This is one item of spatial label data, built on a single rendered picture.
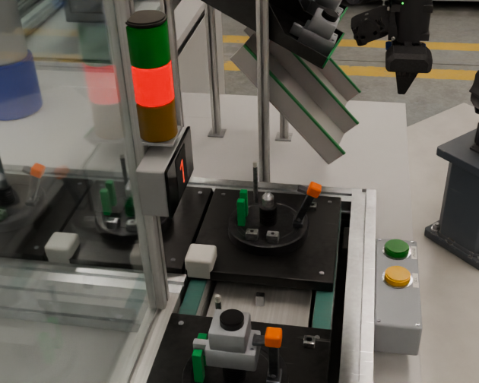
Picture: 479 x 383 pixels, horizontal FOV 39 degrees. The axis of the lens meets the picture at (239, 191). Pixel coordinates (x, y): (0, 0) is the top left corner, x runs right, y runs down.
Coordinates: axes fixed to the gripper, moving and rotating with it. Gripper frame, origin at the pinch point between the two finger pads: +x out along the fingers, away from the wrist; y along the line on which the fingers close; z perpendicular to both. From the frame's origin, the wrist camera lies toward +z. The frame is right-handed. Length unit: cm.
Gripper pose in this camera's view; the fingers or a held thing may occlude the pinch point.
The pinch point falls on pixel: (403, 72)
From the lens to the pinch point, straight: 105.8
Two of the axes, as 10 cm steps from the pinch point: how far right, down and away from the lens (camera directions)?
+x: 0.3, 8.3, 5.6
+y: -1.8, 5.5, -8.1
